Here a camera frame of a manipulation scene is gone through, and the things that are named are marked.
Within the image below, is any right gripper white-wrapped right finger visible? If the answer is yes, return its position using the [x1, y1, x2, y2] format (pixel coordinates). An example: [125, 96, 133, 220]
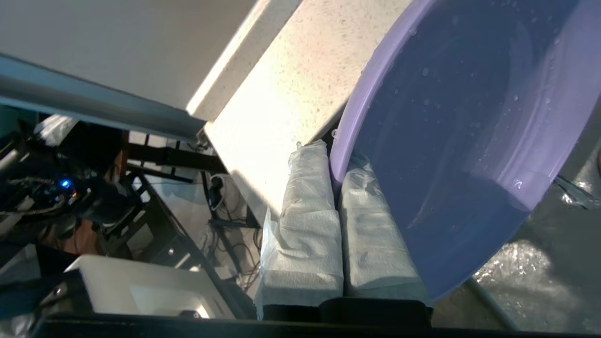
[339, 155, 432, 309]

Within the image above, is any right gripper white-wrapped left finger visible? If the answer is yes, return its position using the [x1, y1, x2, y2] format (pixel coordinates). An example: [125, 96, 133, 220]
[256, 140, 344, 321]

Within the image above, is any lilac plastic plate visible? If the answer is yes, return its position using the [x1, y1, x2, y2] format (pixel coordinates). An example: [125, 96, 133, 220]
[329, 0, 601, 302]

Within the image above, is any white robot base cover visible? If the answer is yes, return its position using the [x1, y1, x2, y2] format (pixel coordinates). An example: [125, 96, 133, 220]
[65, 253, 235, 321]

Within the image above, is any stainless steel sink basin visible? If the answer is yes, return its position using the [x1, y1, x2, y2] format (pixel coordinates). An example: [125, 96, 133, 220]
[432, 94, 601, 334]

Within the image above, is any white cabinet side panel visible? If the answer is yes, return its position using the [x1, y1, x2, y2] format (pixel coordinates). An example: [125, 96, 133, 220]
[0, 0, 259, 111]

